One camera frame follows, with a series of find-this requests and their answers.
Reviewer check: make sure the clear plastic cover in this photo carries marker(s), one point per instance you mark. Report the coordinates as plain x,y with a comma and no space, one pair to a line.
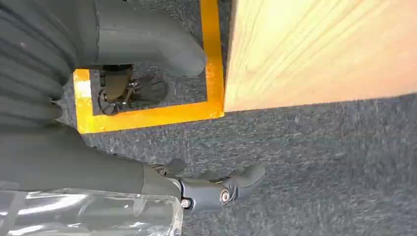
84,215

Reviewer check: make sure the pale wooden desk panel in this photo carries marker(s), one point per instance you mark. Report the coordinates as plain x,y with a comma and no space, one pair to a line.
312,49

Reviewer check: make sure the yellow floor tape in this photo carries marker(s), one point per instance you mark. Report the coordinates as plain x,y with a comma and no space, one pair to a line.
150,115

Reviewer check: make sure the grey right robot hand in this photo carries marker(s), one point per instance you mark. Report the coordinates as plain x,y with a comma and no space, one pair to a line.
107,39

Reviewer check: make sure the ribbed grey right arm sleeve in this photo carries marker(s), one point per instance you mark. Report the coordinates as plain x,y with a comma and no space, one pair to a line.
29,58

